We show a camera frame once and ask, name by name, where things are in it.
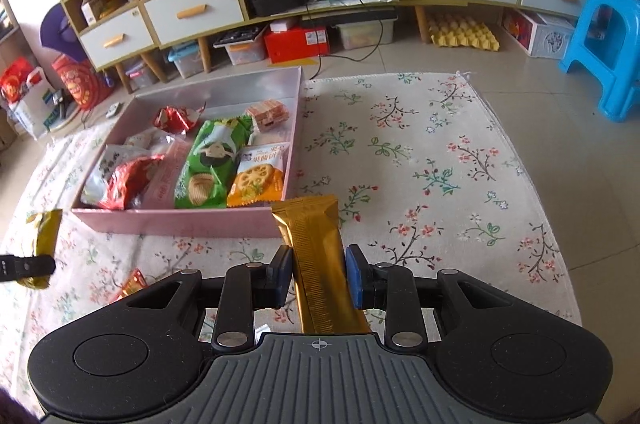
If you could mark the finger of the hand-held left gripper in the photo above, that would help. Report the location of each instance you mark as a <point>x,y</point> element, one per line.
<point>30,266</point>

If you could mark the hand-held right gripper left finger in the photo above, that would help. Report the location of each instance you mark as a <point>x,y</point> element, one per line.
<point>280,279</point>

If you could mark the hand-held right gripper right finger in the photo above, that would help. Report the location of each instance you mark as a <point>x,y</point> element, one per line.
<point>356,276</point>

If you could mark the small gold snack packet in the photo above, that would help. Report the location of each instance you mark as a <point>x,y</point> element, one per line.
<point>45,234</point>

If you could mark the long gold snack packet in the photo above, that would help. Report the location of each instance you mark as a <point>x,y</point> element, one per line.
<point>315,254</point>

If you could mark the pink cardboard box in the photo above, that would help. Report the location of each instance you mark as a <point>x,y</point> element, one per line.
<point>200,224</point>

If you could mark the green snack packet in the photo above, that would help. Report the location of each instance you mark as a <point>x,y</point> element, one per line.
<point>210,153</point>

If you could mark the pink snack packet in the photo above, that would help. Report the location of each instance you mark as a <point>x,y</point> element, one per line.
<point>165,179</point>

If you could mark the brown checkered snack packet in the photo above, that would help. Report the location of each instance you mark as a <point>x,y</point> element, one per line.
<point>267,113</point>

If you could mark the orange snack packet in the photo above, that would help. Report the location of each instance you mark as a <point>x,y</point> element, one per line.
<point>255,184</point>

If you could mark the floral blanket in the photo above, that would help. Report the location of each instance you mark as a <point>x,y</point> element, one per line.
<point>425,204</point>

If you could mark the orange-red snack packet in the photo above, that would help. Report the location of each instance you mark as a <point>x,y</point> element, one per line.
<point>132,286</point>

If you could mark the grey cookie packet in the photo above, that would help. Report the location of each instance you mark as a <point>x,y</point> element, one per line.
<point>102,171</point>

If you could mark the large red snack packet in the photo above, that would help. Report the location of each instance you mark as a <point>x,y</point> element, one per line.
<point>127,184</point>

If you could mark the clear snack packet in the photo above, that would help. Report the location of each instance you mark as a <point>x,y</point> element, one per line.
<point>142,139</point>

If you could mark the white remote control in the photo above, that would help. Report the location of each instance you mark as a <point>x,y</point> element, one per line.
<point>114,110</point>

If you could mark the red and white bag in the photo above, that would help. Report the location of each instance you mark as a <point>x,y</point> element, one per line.
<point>17,78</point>

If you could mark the crumpled red snack packet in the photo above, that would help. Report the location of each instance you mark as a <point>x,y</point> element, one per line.
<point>175,119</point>

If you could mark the red round gift bag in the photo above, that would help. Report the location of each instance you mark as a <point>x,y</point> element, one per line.
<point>77,81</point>

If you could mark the small clear storage bin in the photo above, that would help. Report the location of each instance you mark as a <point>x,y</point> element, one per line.
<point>140,76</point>

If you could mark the clear bin orange contents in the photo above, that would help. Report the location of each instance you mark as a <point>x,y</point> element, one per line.
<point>245,53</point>

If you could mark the red shoe box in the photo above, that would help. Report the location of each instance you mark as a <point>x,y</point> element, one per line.
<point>295,46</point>

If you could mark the blue-lid storage bin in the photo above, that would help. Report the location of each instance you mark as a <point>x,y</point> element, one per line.
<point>187,61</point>

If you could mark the purple hat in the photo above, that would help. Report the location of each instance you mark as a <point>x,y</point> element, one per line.
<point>52,28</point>

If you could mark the black keyboard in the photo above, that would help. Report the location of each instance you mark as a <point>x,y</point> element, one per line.
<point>239,36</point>

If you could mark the small white box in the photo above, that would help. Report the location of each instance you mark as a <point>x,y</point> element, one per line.
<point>284,25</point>

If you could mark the small white carton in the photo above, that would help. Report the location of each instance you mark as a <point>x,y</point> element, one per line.
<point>90,11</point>

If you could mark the yellow egg tray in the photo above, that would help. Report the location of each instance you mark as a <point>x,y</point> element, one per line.
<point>462,33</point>

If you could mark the white printed box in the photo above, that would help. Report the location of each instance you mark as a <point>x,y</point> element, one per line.
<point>550,38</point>

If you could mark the blue plastic stool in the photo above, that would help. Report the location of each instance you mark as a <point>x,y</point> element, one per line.
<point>600,13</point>

